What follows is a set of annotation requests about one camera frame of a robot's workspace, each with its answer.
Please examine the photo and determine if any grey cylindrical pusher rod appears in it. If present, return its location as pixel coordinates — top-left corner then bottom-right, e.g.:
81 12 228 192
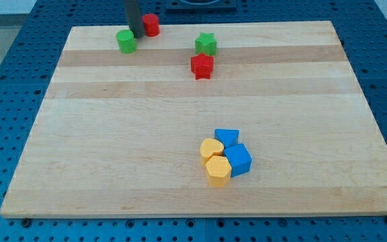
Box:
123 0 145 38

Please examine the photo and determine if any red cylinder block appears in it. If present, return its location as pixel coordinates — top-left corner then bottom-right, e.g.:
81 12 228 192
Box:
142 13 161 37

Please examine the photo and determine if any light wooden board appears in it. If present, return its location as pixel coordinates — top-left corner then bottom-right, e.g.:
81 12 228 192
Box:
0 21 387 218

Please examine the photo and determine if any green star block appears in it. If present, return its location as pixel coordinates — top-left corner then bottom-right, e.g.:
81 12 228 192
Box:
195 32 217 56

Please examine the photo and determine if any red star block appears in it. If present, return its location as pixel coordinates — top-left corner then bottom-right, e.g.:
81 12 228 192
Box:
190 52 214 80

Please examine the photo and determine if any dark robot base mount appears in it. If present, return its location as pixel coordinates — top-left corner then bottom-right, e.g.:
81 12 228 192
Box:
163 0 237 12

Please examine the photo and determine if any blue cube block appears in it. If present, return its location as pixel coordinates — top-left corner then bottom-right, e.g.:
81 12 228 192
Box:
223 143 252 177

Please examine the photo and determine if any green cylinder block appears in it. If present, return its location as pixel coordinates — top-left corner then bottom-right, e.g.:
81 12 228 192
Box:
116 30 136 54

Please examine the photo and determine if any yellow hexagon block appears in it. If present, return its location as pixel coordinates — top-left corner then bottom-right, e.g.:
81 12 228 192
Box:
205 155 232 188

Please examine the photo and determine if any yellow heart block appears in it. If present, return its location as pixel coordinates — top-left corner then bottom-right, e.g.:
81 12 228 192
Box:
200 138 224 167

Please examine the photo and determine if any blue triangle block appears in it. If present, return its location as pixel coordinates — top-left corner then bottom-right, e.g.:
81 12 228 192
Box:
214 129 239 148

